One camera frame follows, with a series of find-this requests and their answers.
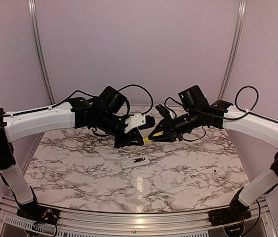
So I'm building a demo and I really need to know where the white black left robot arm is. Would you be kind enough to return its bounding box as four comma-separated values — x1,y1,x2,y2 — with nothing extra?
0,86,156,223

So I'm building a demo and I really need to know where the yellow handled screwdriver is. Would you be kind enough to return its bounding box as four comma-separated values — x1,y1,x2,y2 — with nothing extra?
143,131,163,144

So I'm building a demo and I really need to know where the aluminium front frame rail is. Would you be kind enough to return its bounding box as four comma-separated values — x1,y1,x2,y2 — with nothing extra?
0,197,275,237

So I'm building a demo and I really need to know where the aluminium corner post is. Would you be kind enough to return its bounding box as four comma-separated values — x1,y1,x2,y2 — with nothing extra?
217,0,247,100
28,0,55,104

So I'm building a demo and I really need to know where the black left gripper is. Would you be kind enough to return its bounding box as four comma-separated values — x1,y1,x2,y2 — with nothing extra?
97,110,145,149

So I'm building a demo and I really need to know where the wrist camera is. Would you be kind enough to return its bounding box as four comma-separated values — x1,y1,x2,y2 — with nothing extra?
156,104,175,119
124,114,156,133

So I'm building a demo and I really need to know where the aluminium left corner post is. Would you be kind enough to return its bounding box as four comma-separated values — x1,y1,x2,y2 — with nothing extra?
28,0,55,104

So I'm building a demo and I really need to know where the white remote control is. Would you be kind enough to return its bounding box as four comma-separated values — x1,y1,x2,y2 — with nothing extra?
120,157,150,169

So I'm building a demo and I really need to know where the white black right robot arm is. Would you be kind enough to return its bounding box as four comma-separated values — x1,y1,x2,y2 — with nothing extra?
149,100,278,222

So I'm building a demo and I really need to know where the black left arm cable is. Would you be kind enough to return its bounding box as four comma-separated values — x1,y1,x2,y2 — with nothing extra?
0,84,154,163

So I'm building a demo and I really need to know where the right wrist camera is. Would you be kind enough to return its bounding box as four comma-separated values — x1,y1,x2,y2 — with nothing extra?
156,104,175,119

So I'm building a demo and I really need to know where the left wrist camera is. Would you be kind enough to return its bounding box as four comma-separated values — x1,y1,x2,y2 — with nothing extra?
124,114,156,133

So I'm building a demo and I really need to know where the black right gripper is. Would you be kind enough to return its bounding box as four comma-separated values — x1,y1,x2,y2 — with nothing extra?
148,108,202,142

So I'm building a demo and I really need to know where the aluminium right corner post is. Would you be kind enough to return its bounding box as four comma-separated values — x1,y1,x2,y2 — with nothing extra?
217,0,247,100

